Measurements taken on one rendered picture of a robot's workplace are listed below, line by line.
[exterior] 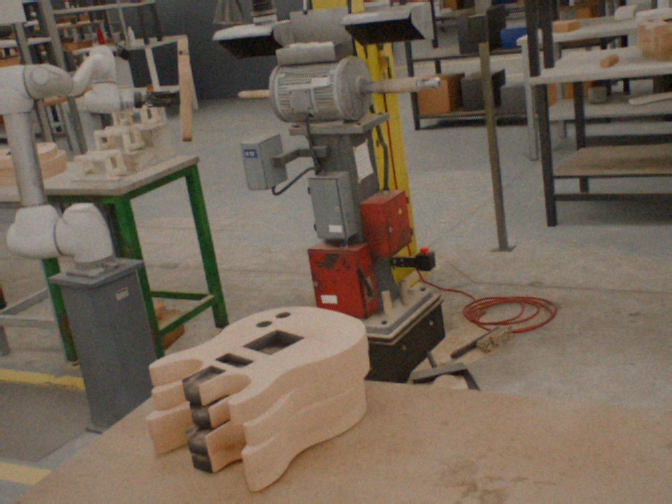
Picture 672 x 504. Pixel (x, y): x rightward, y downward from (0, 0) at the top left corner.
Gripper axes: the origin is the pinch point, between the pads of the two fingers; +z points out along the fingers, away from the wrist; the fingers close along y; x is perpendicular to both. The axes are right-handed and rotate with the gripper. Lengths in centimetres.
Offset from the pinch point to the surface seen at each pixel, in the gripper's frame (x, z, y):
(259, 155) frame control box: 3, 29, 72
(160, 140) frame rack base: -27.8, -10.6, -16.7
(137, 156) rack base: -28.3, -21.5, -1.1
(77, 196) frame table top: -40, -49, 13
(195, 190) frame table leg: -50, 4, -6
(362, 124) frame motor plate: 14, 72, 72
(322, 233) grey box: -32, 54, 79
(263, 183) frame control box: -8, 30, 75
